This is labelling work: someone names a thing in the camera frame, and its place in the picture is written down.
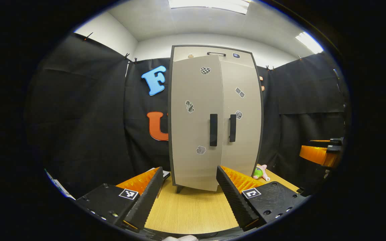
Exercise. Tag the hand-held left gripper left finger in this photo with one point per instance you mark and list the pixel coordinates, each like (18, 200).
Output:
(146, 201)

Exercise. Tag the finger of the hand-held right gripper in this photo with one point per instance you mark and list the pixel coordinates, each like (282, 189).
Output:
(335, 140)
(317, 155)

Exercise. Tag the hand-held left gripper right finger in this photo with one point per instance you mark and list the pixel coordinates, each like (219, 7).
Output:
(236, 201)

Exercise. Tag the grey shoe cabinet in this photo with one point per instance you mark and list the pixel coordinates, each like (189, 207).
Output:
(170, 150)

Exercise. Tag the grey shoe cabinet door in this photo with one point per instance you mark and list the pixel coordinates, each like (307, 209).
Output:
(246, 140)
(193, 140)

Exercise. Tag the beige cabinet drawer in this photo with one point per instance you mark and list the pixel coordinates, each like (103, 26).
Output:
(245, 58)

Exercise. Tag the pink green plush toy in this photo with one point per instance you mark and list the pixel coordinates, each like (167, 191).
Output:
(258, 172)

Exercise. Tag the ceiling light panel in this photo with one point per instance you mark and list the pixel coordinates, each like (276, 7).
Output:
(309, 42)
(209, 5)

